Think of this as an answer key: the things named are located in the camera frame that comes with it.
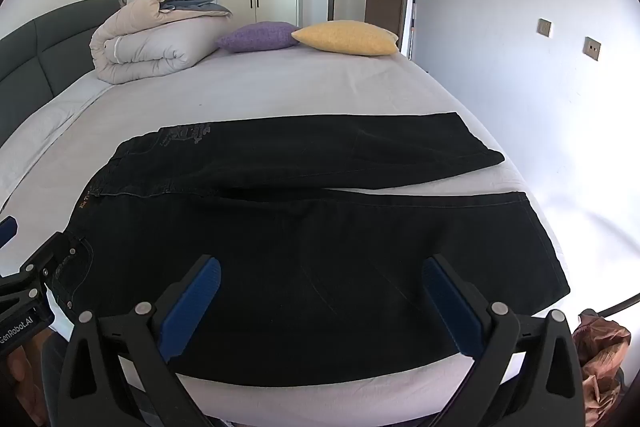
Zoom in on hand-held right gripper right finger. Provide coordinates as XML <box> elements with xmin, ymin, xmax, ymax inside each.
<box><xmin>422</xmin><ymin>253</ymin><xmax>586</xmax><ymax>427</ymax></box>

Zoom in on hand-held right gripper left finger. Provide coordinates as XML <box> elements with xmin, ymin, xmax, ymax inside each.
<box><xmin>59</xmin><ymin>254</ymin><xmax>223</xmax><ymax>427</ymax></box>

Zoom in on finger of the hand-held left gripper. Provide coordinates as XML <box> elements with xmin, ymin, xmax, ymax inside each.
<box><xmin>20</xmin><ymin>232</ymin><xmax>95</xmax><ymax>294</ymax></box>
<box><xmin>0</xmin><ymin>216</ymin><xmax>20</xmax><ymax>248</ymax></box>

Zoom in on black pants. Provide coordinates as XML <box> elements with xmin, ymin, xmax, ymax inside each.
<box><xmin>52</xmin><ymin>112</ymin><xmax>571</xmax><ymax>380</ymax></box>

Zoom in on brown paper bag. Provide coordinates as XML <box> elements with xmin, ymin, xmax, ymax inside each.
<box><xmin>571</xmin><ymin>308</ymin><xmax>632</xmax><ymax>427</ymax></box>

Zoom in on black curved tube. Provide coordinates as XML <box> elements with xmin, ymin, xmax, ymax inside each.
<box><xmin>582</xmin><ymin>291</ymin><xmax>640</xmax><ymax>319</ymax></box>

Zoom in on grey-green padded headboard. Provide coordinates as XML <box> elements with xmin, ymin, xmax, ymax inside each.
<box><xmin>0</xmin><ymin>0</ymin><xmax>128</xmax><ymax>148</ymax></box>

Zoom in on folded beige duvet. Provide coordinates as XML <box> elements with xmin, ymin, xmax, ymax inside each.
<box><xmin>90</xmin><ymin>0</ymin><xmax>234</xmax><ymax>85</ymax></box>

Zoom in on bed with white sheet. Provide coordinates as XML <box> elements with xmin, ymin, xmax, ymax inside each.
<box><xmin>0</xmin><ymin>49</ymin><xmax>576</xmax><ymax>427</ymax></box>

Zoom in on purple pillow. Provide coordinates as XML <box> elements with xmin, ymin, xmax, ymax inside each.
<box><xmin>216</xmin><ymin>21</ymin><xmax>301</xmax><ymax>54</ymax></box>

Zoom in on yellow pillow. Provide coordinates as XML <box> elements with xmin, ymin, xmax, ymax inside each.
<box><xmin>291</xmin><ymin>20</ymin><xmax>400</xmax><ymax>56</ymax></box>

